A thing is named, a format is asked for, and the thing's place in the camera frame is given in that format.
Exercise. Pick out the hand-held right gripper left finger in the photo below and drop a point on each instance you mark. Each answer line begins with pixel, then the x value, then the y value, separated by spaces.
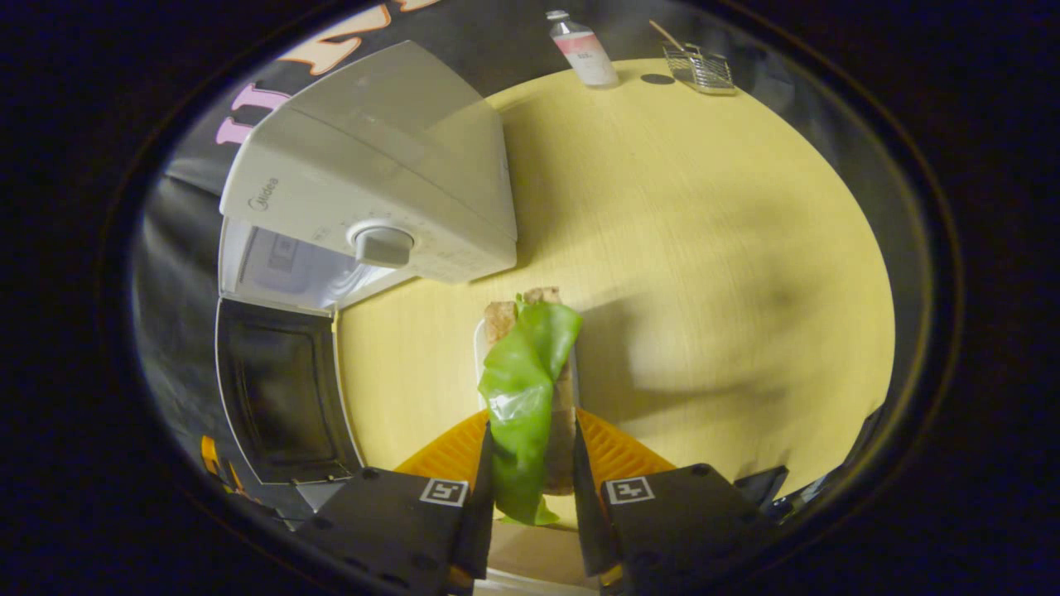
pixel 479 513

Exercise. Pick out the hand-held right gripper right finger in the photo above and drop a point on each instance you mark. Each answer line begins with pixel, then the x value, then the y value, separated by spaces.
pixel 590 521

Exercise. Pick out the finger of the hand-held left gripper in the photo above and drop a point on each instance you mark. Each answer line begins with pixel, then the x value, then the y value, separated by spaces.
pixel 211 455

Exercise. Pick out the green lettuce sandwich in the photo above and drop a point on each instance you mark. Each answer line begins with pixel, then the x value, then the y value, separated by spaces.
pixel 526 389

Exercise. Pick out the white microwave oven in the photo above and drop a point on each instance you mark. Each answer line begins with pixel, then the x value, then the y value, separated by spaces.
pixel 373 165

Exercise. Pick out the white rectangular tray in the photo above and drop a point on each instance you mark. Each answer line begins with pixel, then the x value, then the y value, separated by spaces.
pixel 479 364

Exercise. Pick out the small black flat piece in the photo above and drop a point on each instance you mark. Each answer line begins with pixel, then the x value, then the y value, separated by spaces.
pixel 762 487

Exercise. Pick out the small black round cap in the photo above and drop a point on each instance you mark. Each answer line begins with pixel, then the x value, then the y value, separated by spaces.
pixel 657 79

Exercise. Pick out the square glass jar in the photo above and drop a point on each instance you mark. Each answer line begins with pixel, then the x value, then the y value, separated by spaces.
pixel 704 73

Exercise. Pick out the small clear bottle pink label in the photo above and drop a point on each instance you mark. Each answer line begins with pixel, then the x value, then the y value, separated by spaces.
pixel 584 54

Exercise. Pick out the wooden stick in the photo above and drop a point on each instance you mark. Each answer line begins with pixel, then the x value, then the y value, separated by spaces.
pixel 667 35

